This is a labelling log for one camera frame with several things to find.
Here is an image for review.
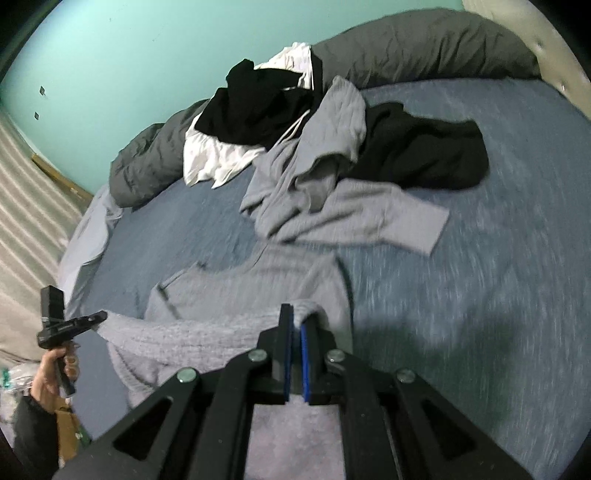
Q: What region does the clear plastic bag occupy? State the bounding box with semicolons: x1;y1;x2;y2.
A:
0;364;37;428

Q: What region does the grey hoodie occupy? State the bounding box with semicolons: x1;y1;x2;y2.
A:
239;75;451;257

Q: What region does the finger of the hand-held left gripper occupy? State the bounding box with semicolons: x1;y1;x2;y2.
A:
76;310;109;334

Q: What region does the blue bed blanket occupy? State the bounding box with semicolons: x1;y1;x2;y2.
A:
55;76;591;480

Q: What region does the wooden board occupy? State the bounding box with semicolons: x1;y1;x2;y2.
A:
30;154;96;200

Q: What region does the cream tufted headboard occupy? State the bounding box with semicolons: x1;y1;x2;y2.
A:
462;0;583;112

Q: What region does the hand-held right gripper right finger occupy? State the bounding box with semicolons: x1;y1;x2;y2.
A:
299;314;537;480

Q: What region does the person's left hand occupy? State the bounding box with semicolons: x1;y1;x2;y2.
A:
28;345;81;415

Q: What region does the beige striped curtain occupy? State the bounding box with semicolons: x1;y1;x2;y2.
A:
0;112;99;366

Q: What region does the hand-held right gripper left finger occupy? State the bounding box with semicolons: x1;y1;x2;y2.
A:
53;302;296;480

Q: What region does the grey pillow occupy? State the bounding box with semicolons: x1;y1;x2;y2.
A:
56;187;126;297

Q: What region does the cardboard box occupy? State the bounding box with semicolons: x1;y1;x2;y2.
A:
54;405;84;463

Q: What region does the dark grey duvet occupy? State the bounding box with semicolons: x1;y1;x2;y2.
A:
109;18;542;209

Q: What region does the black garment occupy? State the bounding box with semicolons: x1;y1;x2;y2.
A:
352;102;491;192
194;58;320;154

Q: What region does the grey knit sweater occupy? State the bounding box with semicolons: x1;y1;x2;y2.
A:
95;248;355;480

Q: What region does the white garment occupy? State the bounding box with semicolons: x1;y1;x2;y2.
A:
183;42;325;190

